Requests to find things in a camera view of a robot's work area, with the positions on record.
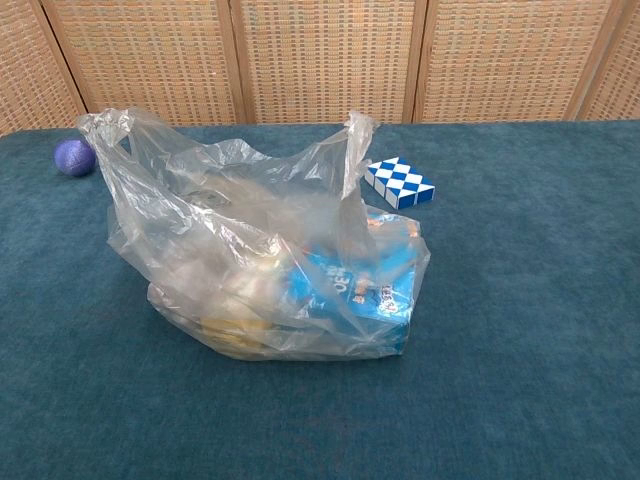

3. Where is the blue white snake puzzle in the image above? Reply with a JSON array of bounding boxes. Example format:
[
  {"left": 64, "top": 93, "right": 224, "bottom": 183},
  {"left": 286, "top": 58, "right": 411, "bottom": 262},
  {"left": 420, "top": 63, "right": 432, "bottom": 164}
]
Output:
[{"left": 363, "top": 156, "right": 436, "bottom": 210}]

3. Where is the woven rattan folding screen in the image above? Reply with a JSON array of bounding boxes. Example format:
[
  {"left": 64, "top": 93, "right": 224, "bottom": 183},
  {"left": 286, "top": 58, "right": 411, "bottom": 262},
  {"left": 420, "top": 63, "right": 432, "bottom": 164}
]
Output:
[{"left": 0, "top": 0, "right": 640, "bottom": 136}]

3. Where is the yellow round bun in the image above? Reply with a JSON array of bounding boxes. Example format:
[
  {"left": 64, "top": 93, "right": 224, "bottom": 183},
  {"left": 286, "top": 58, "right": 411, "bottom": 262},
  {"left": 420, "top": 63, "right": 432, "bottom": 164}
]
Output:
[{"left": 199, "top": 317, "right": 275, "bottom": 359}]

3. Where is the clear plastic shopping bag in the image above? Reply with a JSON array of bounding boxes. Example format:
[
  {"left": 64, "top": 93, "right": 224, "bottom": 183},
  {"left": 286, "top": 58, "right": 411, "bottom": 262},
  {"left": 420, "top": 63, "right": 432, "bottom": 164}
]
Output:
[{"left": 77, "top": 107, "right": 432, "bottom": 362}]

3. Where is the purple glitter ball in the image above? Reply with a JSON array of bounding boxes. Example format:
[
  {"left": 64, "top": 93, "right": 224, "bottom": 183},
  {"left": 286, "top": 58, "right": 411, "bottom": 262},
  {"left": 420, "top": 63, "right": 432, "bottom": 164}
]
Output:
[{"left": 53, "top": 138, "right": 97, "bottom": 178}]

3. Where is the blue snack box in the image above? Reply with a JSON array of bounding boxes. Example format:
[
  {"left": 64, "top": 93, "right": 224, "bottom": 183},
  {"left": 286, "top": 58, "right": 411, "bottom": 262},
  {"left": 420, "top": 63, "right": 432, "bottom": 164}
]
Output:
[{"left": 284, "top": 209, "right": 426, "bottom": 356}]

